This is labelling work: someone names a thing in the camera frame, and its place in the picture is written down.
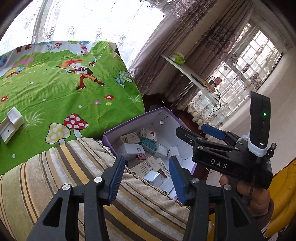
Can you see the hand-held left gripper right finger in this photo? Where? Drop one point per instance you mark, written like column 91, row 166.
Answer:
column 177, row 183

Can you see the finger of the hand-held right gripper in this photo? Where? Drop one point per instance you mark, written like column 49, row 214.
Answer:
column 212, row 131
column 187, row 136

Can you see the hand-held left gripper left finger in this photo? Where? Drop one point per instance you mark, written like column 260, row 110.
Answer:
column 116, row 180

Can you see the white box dark script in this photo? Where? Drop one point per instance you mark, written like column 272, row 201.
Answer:
column 167, row 187

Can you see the white cube box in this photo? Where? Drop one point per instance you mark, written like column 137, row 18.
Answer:
column 152, row 178

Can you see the small grey-white box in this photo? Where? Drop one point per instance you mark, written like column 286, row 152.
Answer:
column 161, row 150

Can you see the plain white box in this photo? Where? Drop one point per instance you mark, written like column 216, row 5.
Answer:
column 127, row 150

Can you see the pink binder clip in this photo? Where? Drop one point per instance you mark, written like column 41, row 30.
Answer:
column 141, row 156

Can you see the purple cardboard box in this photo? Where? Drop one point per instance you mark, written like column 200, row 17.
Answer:
column 152, row 126

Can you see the teal patterned box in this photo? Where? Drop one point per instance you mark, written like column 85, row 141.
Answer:
column 149, row 144

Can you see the white box red print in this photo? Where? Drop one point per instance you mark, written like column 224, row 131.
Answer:
column 148, row 134

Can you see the white barcode box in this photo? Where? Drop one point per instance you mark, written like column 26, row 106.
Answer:
column 129, row 139

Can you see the person's right forearm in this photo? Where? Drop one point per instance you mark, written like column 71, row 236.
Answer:
column 266, row 221

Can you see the person's right hand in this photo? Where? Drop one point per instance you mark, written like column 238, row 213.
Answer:
column 252, row 197

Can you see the cream lace cloth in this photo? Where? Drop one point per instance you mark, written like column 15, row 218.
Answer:
column 201, row 106

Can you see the small doll figure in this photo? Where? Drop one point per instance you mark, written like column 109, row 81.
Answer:
column 217, row 81

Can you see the black remote control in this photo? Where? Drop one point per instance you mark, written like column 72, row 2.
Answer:
column 197, row 80

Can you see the yellow plush cushion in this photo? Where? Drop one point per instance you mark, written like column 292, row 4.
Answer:
column 284, row 197

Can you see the sheer floral curtain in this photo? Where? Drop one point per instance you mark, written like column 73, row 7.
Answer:
column 254, row 78

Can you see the white shelf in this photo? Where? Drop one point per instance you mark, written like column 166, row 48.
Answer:
column 182, row 69

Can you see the green tissue packet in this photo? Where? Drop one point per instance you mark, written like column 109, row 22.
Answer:
column 177, row 58

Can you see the mauve curtain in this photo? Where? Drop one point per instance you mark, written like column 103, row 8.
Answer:
column 185, row 30

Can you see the cartoon printed bed sheet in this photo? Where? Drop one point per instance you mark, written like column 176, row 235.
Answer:
column 46, row 92

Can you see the white plastic holder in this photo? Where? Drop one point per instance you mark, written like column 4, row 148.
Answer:
column 11, row 125

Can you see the white lace curtain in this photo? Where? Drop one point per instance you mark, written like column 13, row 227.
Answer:
column 81, row 20

